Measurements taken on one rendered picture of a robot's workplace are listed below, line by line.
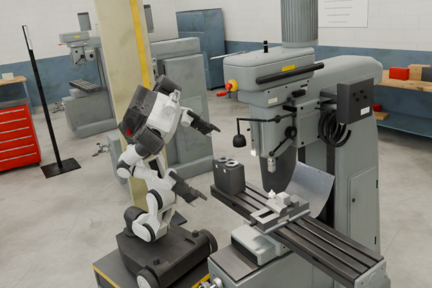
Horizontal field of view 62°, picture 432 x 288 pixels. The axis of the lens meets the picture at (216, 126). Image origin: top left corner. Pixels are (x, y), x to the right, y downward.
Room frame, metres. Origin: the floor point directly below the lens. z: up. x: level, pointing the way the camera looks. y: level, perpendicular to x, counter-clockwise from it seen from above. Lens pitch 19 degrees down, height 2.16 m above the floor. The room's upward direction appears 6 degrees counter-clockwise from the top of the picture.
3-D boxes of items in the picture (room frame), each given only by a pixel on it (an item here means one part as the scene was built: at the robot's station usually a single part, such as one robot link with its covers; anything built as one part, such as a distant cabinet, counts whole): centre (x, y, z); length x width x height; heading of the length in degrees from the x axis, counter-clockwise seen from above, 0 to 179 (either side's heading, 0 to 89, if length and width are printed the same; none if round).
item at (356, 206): (2.24, -0.82, 0.78); 0.50 x 0.46 x 1.56; 122
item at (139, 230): (2.27, 0.54, 0.68); 0.21 x 0.20 x 0.13; 45
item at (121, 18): (3.34, 0.73, 1.15); 0.52 x 0.40 x 2.30; 122
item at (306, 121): (2.02, -0.47, 1.47); 0.24 x 0.19 x 0.26; 32
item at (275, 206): (1.81, -0.30, 1.02); 0.12 x 0.06 x 0.04; 30
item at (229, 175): (2.27, -0.05, 1.03); 0.22 x 0.12 x 0.20; 31
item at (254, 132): (1.86, -0.21, 1.45); 0.04 x 0.04 x 0.21; 32
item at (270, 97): (1.94, -0.34, 1.68); 0.34 x 0.24 x 0.10; 122
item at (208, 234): (2.26, 0.16, 0.50); 0.20 x 0.05 x 0.20; 45
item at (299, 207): (1.83, -0.32, 0.99); 0.35 x 0.15 x 0.11; 120
